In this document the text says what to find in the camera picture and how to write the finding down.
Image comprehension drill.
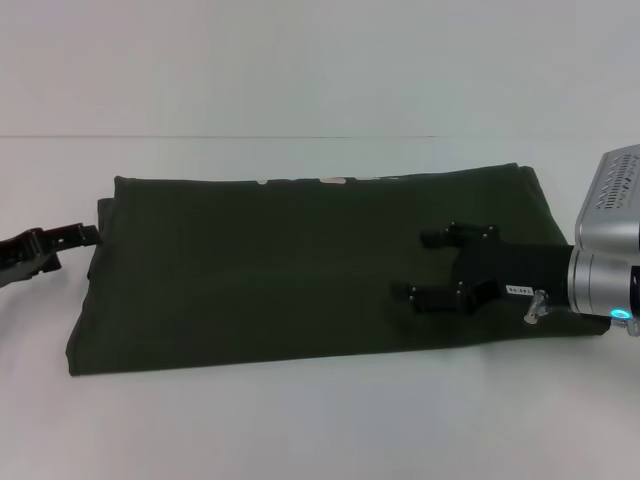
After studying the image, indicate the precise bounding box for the right wrist silver connector stud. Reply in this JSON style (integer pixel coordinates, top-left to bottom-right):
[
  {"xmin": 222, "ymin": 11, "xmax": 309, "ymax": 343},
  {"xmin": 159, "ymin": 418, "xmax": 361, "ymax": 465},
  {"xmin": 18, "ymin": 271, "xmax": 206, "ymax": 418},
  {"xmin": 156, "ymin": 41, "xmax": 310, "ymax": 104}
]
[{"xmin": 521, "ymin": 288, "xmax": 550, "ymax": 326}]

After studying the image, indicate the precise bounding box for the dark green t-shirt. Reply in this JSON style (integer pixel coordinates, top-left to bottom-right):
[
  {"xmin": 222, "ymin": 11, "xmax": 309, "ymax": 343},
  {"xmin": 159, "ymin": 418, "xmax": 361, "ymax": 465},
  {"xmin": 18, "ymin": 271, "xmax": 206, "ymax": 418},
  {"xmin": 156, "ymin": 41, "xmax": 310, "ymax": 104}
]
[{"xmin": 64, "ymin": 162, "xmax": 614, "ymax": 379}]

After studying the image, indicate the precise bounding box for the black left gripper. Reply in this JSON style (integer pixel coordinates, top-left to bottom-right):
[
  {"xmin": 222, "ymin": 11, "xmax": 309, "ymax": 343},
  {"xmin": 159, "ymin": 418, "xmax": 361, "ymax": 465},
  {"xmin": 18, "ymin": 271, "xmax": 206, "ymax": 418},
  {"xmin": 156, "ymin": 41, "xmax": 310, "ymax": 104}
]
[{"xmin": 0, "ymin": 223, "xmax": 105, "ymax": 290}]

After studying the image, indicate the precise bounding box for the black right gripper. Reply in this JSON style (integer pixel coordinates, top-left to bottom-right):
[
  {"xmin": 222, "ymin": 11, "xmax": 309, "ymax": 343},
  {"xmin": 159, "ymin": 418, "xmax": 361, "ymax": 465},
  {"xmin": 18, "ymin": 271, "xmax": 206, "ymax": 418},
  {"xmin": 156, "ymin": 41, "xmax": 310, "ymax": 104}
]
[{"xmin": 389, "ymin": 221, "xmax": 577, "ymax": 317}]

